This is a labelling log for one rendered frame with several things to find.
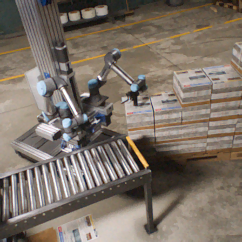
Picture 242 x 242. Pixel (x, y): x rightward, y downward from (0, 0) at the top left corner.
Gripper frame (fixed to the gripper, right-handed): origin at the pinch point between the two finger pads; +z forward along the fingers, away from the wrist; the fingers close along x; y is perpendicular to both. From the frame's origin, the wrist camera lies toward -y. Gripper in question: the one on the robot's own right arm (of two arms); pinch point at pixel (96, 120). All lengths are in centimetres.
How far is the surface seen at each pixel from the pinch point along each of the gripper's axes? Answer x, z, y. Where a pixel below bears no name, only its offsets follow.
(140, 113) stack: -4, 49, -18
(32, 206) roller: -12, -86, -25
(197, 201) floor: -39, 48, -122
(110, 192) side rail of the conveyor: -40, -38, -43
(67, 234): 30, -66, -93
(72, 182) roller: -18, -53, -27
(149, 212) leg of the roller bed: -36, -9, -89
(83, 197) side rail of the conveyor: -34, -56, -35
